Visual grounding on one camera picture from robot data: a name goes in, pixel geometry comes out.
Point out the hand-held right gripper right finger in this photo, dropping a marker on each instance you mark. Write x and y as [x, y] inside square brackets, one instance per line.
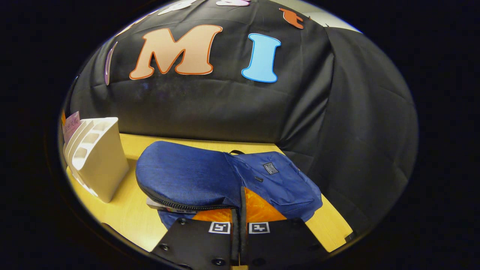
[277, 243]

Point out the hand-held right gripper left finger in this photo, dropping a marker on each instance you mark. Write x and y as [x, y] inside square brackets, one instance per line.
[198, 243]

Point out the black book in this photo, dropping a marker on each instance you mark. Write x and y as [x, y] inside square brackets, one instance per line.
[161, 205]

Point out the blue schoolbag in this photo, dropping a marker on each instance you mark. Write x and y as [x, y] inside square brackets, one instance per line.
[187, 172]

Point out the white bookshelf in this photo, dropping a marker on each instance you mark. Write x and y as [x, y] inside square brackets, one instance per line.
[105, 161]

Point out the pink book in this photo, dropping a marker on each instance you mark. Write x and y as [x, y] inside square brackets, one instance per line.
[71, 125]

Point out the black backdrop cloth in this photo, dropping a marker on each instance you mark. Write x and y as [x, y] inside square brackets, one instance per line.
[225, 108]

